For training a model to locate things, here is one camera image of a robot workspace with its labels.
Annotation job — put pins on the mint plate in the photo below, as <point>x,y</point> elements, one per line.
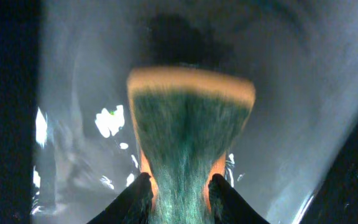
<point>301,57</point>

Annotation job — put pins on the black round tray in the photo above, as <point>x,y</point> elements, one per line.
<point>337,199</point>

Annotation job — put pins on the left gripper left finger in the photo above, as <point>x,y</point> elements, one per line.
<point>132,206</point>

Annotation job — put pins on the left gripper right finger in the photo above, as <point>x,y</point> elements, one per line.
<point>227,205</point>

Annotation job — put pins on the orange green sponge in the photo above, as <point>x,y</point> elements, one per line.
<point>185,121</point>

